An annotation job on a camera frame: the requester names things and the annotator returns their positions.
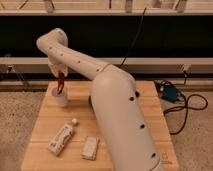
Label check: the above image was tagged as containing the metal rail beam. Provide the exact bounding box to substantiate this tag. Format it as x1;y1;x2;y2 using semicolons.
0;57;213;74

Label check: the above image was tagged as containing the blue power device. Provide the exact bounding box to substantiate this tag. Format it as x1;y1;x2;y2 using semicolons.
160;83;179;102

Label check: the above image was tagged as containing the black floor cable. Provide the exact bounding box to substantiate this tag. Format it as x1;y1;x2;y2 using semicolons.
153;79;209;136

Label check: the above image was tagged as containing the white squeeze bottle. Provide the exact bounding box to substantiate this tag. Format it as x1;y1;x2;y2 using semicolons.
48;118;78;156

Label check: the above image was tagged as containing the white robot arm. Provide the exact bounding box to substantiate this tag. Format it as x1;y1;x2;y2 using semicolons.
36;28;165;171

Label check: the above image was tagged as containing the black hanging cable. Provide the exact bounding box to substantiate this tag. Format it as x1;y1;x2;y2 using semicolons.
118;7;148;69

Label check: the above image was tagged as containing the white ceramic cup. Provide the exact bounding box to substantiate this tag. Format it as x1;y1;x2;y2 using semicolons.
51;88;68;107

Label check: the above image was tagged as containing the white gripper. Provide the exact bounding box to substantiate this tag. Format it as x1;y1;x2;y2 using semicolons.
48;61;68;78

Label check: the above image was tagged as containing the wooden cutting board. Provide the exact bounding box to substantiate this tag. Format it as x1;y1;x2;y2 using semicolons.
21;81;180;171

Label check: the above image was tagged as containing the red chili pepper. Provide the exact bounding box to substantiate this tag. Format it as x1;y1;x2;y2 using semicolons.
57;72;65;94

